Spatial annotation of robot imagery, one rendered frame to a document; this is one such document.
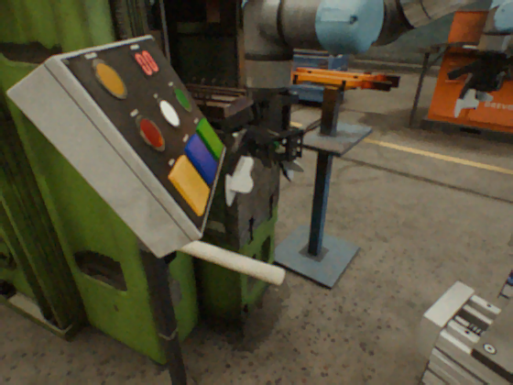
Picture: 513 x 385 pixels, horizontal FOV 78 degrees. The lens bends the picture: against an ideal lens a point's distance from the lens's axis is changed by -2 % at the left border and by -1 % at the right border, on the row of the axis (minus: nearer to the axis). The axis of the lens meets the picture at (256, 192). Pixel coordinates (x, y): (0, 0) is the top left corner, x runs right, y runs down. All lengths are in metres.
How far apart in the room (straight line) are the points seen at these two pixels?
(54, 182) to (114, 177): 0.85
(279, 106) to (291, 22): 0.12
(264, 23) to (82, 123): 0.26
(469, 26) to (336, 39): 3.94
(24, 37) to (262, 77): 0.80
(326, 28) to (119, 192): 0.33
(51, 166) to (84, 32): 0.55
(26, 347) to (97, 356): 0.32
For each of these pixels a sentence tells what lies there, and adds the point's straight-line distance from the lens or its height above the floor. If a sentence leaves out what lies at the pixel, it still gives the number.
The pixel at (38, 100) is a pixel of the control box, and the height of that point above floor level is 1.15.
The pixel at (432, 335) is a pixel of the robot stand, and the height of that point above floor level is 0.74.
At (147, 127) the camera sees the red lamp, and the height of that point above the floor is 1.10.
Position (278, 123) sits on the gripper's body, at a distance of 0.50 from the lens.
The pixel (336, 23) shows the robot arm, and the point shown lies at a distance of 0.41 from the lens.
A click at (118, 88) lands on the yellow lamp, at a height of 1.15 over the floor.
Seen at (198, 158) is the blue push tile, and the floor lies 1.02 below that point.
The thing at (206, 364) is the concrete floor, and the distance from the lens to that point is 1.48.
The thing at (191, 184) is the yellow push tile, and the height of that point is 1.01.
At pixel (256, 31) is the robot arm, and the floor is 1.22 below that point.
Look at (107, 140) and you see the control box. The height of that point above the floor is 1.11.
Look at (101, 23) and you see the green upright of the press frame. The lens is 0.87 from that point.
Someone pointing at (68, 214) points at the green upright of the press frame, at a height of 0.60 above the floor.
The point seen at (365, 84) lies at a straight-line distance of 1.33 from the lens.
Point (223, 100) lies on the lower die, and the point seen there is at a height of 0.99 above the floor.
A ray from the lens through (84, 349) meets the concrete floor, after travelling 1.67.
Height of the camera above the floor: 1.24
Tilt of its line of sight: 30 degrees down
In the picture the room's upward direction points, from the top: straight up
